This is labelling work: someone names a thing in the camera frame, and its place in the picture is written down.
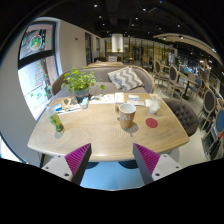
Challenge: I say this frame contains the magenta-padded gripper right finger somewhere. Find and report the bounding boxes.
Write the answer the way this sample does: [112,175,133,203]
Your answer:
[132,143,184,186]

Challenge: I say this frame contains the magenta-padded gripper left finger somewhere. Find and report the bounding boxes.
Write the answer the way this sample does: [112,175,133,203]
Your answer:
[41,143,93,186]

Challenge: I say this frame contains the clear bottle with yellow-green label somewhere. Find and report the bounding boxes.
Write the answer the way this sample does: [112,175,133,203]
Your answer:
[45,105,65,134]

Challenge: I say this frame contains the flat round red coaster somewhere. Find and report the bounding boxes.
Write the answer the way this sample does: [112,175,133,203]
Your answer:
[145,117,159,129]

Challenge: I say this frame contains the brown mug with white inside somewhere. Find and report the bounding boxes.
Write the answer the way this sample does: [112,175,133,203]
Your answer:
[118,103,138,130]

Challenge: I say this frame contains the clear plastic cup with straw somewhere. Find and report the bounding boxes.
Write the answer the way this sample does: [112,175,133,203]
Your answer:
[148,94,163,115]

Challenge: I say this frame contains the grey tufted armchair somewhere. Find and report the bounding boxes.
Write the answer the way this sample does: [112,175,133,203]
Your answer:
[162,97,200,138]

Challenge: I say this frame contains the white paper slip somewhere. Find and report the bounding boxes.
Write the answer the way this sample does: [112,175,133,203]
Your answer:
[134,99,147,107]

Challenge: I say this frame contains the small blue box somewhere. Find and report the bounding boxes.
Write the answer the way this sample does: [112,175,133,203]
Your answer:
[80,96,90,110]

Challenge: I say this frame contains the blue and white card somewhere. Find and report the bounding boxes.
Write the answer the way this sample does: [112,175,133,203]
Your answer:
[126,94,141,102]

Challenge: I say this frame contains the printed paper menu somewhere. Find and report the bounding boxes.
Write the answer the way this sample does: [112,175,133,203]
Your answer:
[89,93,116,105]

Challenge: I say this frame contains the green potted plant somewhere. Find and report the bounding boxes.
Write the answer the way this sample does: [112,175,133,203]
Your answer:
[60,66,106,104]

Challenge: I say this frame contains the grey white chevron cushion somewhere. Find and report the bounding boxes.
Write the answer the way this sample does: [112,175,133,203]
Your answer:
[107,66,145,93]

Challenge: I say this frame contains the group of cafe chairs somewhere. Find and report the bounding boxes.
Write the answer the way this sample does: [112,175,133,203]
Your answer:
[151,58,224,161]

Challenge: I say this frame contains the window with holiday decals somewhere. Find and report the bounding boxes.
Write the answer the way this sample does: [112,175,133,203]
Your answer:
[17,21,60,121]

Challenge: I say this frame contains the grey curved sofa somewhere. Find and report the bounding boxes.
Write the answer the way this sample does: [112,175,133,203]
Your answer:
[50,65,156,99]

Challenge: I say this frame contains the white round column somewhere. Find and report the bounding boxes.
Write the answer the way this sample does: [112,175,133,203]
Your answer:
[111,33,124,53]

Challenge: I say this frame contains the group of ceiling spotlights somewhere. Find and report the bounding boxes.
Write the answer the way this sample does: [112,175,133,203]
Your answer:
[93,3,188,41]

